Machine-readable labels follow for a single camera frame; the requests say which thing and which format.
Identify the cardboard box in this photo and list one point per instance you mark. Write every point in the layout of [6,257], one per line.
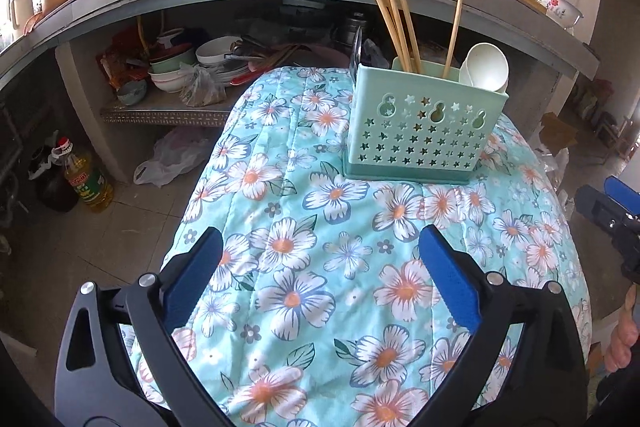
[560,132]

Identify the metal shelf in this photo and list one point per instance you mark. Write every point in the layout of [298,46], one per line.
[165,114]

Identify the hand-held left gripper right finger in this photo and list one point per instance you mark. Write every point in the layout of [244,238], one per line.
[450,277]

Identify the small blue bowl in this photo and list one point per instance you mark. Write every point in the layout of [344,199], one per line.
[131,93]

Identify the white plastic soup ladle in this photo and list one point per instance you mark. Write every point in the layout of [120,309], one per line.
[482,62]

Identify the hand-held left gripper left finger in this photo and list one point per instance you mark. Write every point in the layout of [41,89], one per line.
[192,277]

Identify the stack of ceramic bowls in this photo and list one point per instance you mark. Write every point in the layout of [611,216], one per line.
[172,67]

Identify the pile of plastic bags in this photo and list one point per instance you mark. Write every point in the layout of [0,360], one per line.
[557,177]

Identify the floral turquoise blanket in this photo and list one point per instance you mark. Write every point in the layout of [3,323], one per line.
[300,257]

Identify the green perforated utensil holder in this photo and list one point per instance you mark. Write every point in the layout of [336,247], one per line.
[425,142]

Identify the wooden chopstick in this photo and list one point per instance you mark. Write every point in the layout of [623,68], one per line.
[454,32]

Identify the person's right hand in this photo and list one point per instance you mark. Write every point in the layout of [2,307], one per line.
[625,337]

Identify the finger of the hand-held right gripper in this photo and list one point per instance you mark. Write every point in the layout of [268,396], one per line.
[605,217]
[625,188]

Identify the clear plastic bag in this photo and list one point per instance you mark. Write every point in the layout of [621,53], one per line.
[202,89]

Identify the bundle of wooden chopsticks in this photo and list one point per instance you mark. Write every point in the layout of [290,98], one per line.
[400,32]

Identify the floral enamel basin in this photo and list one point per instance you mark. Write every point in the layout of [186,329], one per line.
[547,4]

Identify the stack of white plates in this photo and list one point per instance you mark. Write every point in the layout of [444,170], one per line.
[222,57]

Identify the white mug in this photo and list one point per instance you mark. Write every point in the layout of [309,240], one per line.
[21,9]

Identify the white plastic bag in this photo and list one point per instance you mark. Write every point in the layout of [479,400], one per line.
[170,159]

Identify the cooking oil bottle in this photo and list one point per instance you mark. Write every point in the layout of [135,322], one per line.
[87,187]

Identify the large metal spoon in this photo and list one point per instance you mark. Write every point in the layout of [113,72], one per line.
[356,49]

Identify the red plastic bag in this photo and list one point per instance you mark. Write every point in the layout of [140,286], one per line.
[120,62]

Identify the dark plastic jug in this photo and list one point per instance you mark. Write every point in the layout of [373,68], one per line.
[52,189]

